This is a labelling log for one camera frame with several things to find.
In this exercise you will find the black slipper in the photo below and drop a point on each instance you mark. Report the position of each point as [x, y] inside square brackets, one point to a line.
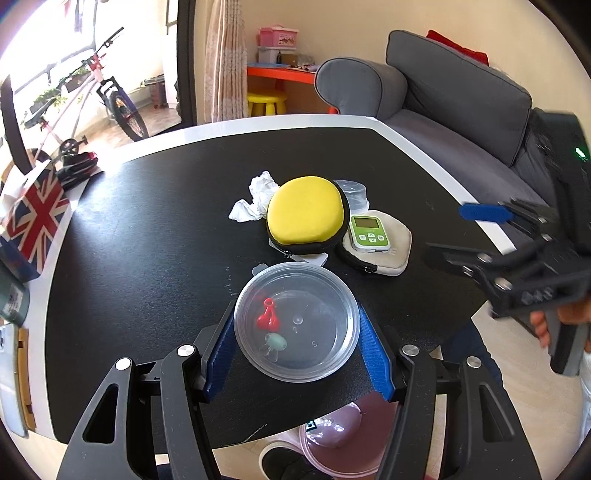
[279, 461]

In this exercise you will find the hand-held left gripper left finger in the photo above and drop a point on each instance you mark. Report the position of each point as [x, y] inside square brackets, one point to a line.
[219, 355]

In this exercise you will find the beige patterned curtain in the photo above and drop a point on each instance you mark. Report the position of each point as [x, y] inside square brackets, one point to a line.
[226, 60]

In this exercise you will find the clear round plastic container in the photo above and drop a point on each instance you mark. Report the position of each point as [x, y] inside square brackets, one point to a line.
[318, 332]

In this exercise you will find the pink white bicycle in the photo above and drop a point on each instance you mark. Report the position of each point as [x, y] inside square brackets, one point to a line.
[122, 106]

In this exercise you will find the beige fabric pouch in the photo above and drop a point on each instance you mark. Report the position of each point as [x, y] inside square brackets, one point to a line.
[398, 249]

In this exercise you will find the teal container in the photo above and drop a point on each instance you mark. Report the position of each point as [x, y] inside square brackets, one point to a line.
[11, 295]

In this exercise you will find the yellow plastic stool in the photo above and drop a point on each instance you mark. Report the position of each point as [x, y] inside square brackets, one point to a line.
[267, 98]

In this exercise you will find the grey sofa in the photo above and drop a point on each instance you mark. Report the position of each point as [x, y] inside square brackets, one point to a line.
[461, 92]

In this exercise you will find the small red toy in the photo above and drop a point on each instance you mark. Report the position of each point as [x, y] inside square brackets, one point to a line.
[265, 318]

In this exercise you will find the flag print tissue box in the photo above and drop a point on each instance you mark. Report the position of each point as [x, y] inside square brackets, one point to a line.
[37, 217]

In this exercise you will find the red cushion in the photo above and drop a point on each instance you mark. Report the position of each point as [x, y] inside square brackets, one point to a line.
[461, 48]

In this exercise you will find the orange desk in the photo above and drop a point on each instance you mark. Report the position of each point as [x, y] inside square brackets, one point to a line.
[272, 73]

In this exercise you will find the black red bag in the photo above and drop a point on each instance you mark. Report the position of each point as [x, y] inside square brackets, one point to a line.
[78, 166]

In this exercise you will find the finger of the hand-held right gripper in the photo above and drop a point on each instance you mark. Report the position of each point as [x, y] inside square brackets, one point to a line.
[461, 261]
[482, 213]

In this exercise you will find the yellow zip case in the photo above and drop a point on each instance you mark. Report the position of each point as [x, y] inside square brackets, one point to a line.
[304, 207]

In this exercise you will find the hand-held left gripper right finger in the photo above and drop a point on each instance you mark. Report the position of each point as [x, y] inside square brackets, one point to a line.
[376, 360]

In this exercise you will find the black sliding door frame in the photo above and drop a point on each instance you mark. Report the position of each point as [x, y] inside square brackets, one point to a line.
[11, 124]
[187, 60]

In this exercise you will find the small pale green toy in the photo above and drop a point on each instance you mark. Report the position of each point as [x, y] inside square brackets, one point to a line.
[277, 342]

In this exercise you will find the pink storage box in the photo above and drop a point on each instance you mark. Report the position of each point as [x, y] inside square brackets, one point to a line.
[277, 37]

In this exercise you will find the clear storage box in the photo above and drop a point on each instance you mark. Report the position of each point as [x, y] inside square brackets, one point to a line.
[270, 55]

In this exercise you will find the clear plastic capsule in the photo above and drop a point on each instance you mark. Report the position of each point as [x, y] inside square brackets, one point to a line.
[355, 196]

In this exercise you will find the white tissue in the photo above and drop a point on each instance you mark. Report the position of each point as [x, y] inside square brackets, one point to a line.
[258, 191]

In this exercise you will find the person's right leg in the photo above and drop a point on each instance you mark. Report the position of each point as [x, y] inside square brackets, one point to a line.
[471, 344]

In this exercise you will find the person's right hand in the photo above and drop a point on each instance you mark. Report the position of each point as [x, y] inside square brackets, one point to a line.
[538, 325]

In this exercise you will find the green digital device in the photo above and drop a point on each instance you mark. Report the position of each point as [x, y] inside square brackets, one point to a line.
[367, 235]

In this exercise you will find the pink plastic bin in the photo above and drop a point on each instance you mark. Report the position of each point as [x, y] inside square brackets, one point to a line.
[337, 457]

